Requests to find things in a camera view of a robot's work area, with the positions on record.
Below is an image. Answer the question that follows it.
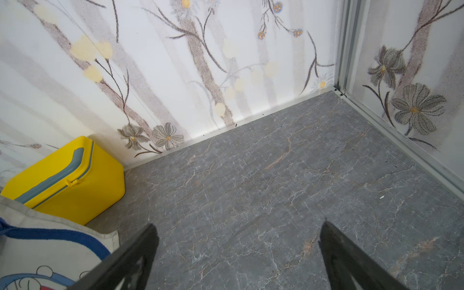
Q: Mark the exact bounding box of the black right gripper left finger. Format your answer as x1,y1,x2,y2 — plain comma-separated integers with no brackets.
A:
70,223,160,290

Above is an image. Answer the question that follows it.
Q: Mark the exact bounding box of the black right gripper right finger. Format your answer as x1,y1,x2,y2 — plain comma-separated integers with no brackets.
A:
319,220,406,290

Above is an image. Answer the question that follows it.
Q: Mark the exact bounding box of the white Doraemon tote bag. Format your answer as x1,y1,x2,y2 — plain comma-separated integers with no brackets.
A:
1,197,120,290

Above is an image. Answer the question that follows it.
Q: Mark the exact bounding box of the yellow plastic box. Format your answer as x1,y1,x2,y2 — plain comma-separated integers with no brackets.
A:
1,136,126,225

